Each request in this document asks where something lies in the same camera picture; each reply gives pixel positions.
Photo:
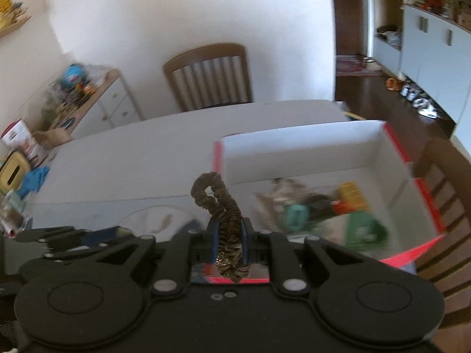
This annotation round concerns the white wall cabinet unit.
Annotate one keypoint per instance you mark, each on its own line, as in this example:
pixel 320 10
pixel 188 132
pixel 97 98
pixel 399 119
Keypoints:
pixel 434 44

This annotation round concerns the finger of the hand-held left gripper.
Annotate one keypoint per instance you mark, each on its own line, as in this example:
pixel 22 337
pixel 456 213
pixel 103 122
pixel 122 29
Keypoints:
pixel 103 236

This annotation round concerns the glass bottle with brown contents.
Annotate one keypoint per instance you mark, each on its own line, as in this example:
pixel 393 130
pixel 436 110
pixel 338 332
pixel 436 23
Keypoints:
pixel 14 215

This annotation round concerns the yellow green tissue box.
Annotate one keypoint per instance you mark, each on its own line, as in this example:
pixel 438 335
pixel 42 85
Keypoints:
pixel 13 172

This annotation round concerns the teal small pouch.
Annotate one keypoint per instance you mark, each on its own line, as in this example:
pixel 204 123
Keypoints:
pixel 296 217

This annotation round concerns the white wooden sideboard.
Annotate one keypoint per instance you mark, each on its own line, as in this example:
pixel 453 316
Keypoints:
pixel 114 103

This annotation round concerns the black small pouch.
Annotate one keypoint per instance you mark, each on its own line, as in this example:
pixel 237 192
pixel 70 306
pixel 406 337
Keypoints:
pixel 320 206

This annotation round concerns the red cardboard box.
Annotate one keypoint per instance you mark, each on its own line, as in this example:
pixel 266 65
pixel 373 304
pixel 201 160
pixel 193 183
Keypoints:
pixel 294 150

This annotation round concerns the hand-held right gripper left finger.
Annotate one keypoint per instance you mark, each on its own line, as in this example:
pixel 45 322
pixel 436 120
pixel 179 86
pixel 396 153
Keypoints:
pixel 212 241

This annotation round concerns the silver foil snack packet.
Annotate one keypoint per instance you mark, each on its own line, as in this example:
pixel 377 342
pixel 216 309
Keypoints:
pixel 272 200

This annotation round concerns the patterned red rug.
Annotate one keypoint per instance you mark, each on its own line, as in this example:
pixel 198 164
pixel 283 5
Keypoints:
pixel 353 65

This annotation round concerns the red white food bag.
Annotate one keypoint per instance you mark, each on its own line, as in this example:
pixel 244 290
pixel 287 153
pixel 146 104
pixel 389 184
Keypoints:
pixel 25 141

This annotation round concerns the white printed cloth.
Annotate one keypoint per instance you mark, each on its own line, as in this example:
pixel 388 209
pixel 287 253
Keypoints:
pixel 154 218

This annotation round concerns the blue crumpled cloth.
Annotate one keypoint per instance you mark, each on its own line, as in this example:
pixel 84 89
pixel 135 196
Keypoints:
pixel 33 180

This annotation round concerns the brown scrunchie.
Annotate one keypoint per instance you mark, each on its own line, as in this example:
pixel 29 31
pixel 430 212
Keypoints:
pixel 228 220

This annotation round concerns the row of light shoes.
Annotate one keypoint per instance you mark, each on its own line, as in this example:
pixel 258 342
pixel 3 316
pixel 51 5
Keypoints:
pixel 419 101

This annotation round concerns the golden ornament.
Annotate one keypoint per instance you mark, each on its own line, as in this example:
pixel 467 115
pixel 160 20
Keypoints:
pixel 5 9

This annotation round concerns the wooden wall shelf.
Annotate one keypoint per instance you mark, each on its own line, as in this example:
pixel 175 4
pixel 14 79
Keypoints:
pixel 14 25

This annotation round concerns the wooden curved-back chair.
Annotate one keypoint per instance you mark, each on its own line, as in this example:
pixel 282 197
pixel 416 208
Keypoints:
pixel 447 176

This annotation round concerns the yellow paper card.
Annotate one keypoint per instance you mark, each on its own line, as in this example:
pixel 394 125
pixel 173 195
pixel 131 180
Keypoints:
pixel 353 195

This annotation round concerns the wooden slat-back chair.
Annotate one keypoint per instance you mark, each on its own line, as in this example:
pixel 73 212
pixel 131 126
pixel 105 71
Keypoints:
pixel 209 77

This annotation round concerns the orange sandals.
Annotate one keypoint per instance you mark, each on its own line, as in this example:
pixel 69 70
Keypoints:
pixel 392 84

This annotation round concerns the brown wooden door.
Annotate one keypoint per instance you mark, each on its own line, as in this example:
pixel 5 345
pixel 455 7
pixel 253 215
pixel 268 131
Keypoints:
pixel 349 25

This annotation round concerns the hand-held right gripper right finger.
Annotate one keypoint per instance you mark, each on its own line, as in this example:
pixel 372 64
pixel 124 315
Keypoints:
pixel 245 241

